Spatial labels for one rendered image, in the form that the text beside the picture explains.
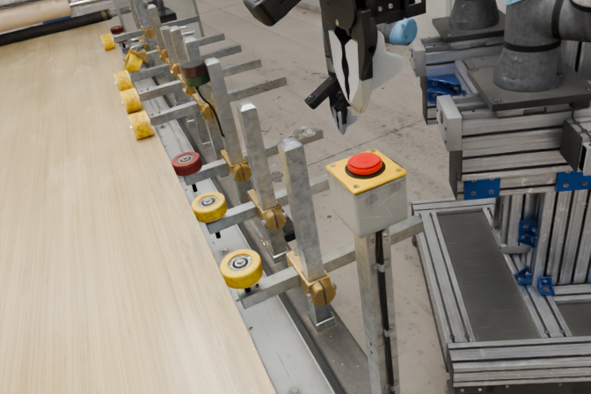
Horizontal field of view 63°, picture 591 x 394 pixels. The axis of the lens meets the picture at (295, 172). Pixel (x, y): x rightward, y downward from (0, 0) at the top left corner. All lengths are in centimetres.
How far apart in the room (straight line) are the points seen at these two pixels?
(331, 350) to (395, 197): 54
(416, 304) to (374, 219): 151
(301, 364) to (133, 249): 44
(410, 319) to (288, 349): 93
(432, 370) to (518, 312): 36
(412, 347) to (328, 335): 89
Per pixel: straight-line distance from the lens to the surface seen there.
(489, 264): 195
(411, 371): 188
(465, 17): 165
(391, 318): 73
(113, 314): 98
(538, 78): 120
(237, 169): 134
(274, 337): 120
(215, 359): 83
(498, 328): 174
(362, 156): 58
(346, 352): 104
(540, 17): 116
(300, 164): 83
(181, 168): 135
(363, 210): 56
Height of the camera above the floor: 152
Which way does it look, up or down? 31 degrees down
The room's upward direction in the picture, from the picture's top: 10 degrees counter-clockwise
